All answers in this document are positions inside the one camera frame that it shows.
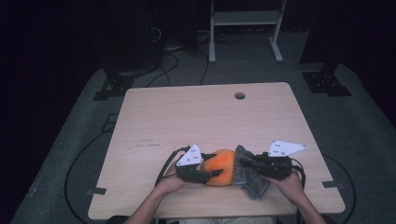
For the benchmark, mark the black stand base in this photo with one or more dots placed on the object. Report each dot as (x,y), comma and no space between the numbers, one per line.
(113,88)
(325,82)

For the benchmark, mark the person's right hand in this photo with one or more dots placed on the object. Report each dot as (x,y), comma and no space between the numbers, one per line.
(289,185)

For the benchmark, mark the orange plush toy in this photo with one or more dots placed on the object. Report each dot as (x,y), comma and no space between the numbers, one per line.
(221,166)

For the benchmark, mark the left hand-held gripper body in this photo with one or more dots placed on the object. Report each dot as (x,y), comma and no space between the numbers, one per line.
(190,169)

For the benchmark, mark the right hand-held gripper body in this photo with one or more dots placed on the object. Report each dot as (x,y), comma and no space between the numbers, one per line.
(275,166)

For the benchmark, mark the white metal stand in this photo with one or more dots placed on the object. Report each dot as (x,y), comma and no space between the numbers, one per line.
(246,18)

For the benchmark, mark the person's left hand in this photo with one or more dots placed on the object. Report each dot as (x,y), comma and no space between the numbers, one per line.
(169,183)

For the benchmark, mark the grey cloth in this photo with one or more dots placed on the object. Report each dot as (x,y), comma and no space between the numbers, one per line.
(249,183)

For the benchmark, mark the grey tape strip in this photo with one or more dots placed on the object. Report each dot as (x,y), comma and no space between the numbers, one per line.
(97,191)
(333,184)

